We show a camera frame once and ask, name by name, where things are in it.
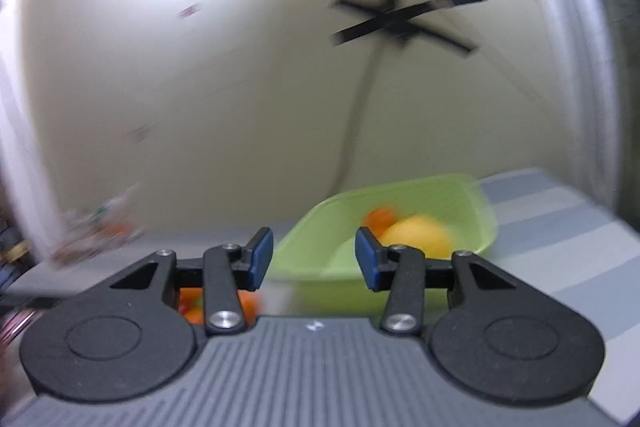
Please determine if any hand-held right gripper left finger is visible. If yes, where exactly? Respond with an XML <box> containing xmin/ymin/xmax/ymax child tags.
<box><xmin>107</xmin><ymin>227</ymin><xmax>274</xmax><ymax>337</ymax></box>

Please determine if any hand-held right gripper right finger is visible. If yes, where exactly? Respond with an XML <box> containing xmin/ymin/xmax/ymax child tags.
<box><xmin>354</xmin><ymin>227</ymin><xmax>521</xmax><ymax>337</ymax></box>

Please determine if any large yellow lemon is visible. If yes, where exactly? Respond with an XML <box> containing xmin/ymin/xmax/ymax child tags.
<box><xmin>380</xmin><ymin>213</ymin><xmax>453</xmax><ymax>260</ymax></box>

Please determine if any green plastic basket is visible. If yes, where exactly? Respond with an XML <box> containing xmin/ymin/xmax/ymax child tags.
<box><xmin>267</xmin><ymin>173</ymin><xmax>501</xmax><ymax>315</ymax></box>

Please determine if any small orange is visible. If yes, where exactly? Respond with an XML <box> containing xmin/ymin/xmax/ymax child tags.
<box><xmin>362</xmin><ymin>206</ymin><xmax>401</xmax><ymax>238</ymax></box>

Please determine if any orange with stem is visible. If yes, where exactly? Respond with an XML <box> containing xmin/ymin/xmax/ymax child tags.
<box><xmin>177</xmin><ymin>288</ymin><xmax>261</xmax><ymax>327</ymax></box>

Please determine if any crumpled plastic bag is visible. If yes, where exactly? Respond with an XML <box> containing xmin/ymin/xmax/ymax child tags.
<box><xmin>50</xmin><ymin>187</ymin><xmax>147</xmax><ymax>264</ymax></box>

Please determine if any grey striped cloth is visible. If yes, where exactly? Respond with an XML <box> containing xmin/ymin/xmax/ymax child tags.
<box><xmin>5</xmin><ymin>167</ymin><xmax>640</xmax><ymax>427</ymax></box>

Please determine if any black tape cross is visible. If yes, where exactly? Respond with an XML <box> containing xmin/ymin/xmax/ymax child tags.
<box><xmin>327</xmin><ymin>0</ymin><xmax>491</xmax><ymax>55</ymax></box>

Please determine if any grey cable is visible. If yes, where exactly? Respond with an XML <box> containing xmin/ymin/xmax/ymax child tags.
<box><xmin>330</xmin><ymin>47</ymin><xmax>382</xmax><ymax>194</ymax></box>

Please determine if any white door frame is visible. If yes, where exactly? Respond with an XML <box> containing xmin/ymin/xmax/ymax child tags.
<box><xmin>525</xmin><ymin>0</ymin><xmax>621</xmax><ymax>210</ymax></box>

